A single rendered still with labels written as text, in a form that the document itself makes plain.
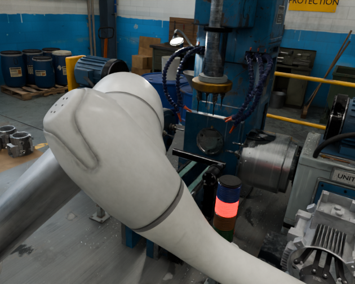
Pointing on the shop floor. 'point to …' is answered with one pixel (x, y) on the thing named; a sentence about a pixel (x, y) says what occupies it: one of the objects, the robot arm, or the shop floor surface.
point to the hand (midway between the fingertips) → (328, 239)
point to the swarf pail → (277, 99)
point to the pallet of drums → (34, 72)
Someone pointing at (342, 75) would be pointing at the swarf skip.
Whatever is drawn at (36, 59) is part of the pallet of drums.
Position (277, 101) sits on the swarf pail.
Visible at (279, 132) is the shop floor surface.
